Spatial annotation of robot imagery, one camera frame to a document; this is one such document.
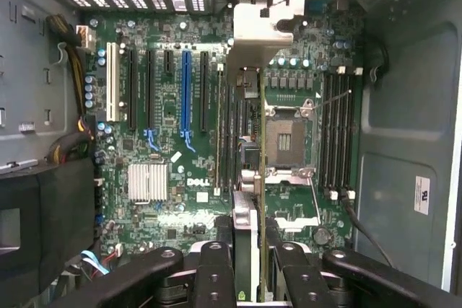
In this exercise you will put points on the black open PC case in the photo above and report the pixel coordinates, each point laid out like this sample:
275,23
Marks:
397,106

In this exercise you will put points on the black plastic air duct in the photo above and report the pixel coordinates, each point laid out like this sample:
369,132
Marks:
47,196

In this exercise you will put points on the black RAM slot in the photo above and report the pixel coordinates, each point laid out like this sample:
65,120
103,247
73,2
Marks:
343,131
227,135
326,131
335,131
352,131
235,135

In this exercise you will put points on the silver chipset heatsink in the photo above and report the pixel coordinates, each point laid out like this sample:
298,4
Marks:
148,182

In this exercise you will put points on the CPU socket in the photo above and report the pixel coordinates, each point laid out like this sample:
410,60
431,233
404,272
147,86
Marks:
288,138

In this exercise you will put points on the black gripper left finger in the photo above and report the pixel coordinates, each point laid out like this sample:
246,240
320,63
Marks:
214,279

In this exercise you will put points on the blue expansion slot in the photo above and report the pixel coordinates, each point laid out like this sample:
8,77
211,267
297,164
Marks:
186,91

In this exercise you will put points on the short black expansion slot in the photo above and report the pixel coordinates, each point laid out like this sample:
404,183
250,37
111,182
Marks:
167,62

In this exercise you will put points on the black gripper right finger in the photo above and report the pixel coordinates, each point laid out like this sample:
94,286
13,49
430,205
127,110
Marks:
303,282

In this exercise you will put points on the green Dell motherboard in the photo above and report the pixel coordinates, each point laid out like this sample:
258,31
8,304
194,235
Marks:
169,135

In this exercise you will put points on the white expansion slot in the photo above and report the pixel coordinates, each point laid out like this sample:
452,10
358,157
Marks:
113,81

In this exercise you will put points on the metal socket cover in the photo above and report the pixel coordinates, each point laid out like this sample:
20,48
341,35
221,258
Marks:
288,175

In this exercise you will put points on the thin locking lever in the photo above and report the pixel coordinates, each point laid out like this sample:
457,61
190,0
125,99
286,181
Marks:
334,99

